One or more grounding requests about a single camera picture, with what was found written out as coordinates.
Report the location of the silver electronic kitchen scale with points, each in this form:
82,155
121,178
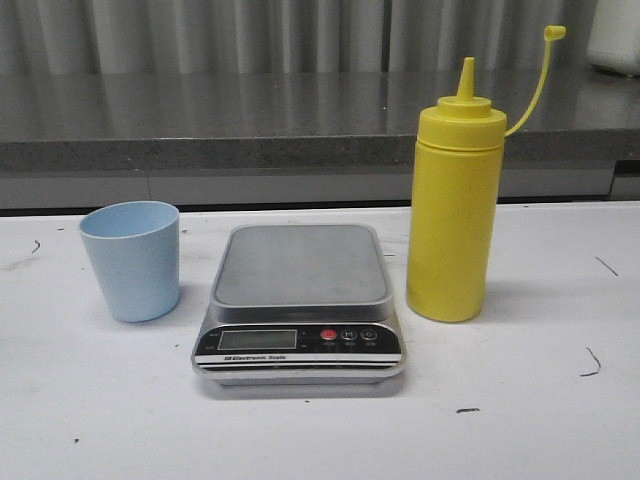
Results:
300,304

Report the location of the light blue plastic cup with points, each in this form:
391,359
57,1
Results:
133,248

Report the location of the white container in background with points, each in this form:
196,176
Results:
613,43

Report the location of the yellow squeeze bottle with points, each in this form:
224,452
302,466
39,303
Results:
458,160

